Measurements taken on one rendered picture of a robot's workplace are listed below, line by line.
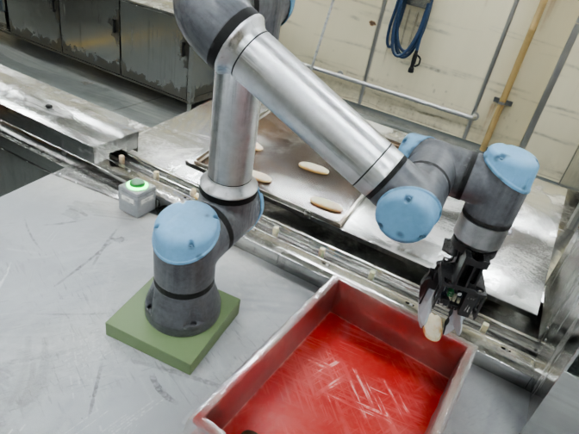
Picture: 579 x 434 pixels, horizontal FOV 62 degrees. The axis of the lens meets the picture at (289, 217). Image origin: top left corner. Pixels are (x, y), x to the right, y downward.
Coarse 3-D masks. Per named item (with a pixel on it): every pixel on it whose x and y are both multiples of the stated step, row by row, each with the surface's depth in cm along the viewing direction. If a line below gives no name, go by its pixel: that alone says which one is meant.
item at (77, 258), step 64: (64, 192) 134; (0, 256) 108; (64, 256) 112; (128, 256) 115; (0, 320) 93; (64, 320) 95; (256, 320) 104; (0, 384) 82; (64, 384) 84; (128, 384) 86; (192, 384) 88; (512, 384) 101
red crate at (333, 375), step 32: (320, 352) 99; (352, 352) 100; (384, 352) 102; (288, 384) 91; (320, 384) 92; (352, 384) 93; (384, 384) 95; (416, 384) 96; (256, 416) 84; (288, 416) 85; (320, 416) 86; (352, 416) 87; (384, 416) 88; (416, 416) 90
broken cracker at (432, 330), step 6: (432, 318) 90; (438, 318) 90; (426, 324) 88; (432, 324) 88; (438, 324) 89; (426, 330) 87; (432, 330) 87; (438, 330) 88; (426, 336) 87; (432, 336) 86; (438, 336) 87
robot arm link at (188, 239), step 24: (168, 216) 85; (192, 216) 86; (216, 216) 87; (168, 240) 82; (192, 240) 82; (216, 240) 86; (168, 264) 84; (192, 264) 84; (168, 288) 88; (192, 288) 88
